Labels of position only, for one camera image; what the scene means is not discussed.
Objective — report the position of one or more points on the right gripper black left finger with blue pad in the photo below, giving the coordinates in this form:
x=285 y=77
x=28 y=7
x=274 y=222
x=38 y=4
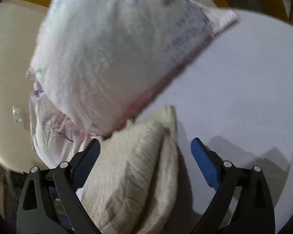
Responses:
x=49 y=203

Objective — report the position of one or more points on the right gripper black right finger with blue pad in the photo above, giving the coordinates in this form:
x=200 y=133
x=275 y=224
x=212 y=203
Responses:
x=254 y=212

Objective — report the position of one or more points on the beige cable-knit sweater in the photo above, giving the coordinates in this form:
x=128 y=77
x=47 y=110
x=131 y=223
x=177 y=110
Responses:
x=140 y=183

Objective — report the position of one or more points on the pink floral pillow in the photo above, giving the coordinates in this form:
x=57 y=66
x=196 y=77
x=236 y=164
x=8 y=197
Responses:
x=55 y=137

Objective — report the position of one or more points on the white floral pillow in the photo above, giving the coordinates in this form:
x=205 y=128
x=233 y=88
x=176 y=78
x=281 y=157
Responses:
x=101 y=61

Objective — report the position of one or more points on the white wall socket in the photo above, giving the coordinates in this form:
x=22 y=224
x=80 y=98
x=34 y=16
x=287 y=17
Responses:
x=18 y=116

